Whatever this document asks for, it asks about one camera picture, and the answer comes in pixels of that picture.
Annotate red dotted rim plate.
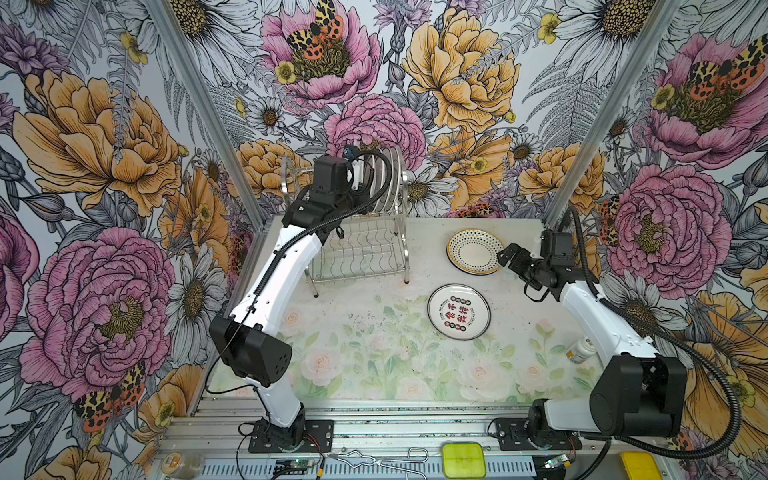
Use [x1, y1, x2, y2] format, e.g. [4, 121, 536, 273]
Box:
[353, 149, 379, 215]

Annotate chrome wire dish rack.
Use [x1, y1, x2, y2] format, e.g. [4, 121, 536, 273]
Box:
[280, 146, 410, 297]

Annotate yellow rimmed white plate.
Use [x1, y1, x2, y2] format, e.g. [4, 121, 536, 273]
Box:
[446, 229, 504, 276]

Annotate red floral pattern plate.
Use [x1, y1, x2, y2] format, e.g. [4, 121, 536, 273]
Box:
[427, 283, 491, 341]

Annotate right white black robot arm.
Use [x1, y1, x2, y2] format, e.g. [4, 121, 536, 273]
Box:
[497, 230, 686, 447]

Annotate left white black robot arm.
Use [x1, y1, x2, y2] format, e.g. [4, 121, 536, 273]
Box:
[209, 150, 395, 450]

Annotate small white pill bottle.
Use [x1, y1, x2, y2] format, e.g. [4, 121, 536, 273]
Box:
[566, 337, 597, 364]

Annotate green square lid box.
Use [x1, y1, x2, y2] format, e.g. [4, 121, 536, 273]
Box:
[441, 442, 487, 480]

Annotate yellow box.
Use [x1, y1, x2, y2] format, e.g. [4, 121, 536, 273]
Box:
[620, 451, 663, 480]

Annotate small green circuit board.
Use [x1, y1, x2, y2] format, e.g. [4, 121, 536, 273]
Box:
[272, 459, 315, 476]

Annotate left black corrugated cable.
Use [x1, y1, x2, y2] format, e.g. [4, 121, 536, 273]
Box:
[203, 148, 394, 397]

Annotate black corrugated cable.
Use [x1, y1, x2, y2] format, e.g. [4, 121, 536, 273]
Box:
[203, 148, 394, 397]
[566, 203, 744, 480]

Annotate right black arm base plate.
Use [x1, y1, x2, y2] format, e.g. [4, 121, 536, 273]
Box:
[487, 417, 583, 451]

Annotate right black corrugated cable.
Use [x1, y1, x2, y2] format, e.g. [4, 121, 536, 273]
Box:
[566, 203, 744, 480]

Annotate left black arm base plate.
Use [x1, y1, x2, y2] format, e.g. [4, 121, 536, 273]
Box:
[248, 419, 335, 454]

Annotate bent metal wire hook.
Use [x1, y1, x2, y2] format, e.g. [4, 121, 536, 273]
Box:
[327, 447, 430, 480]

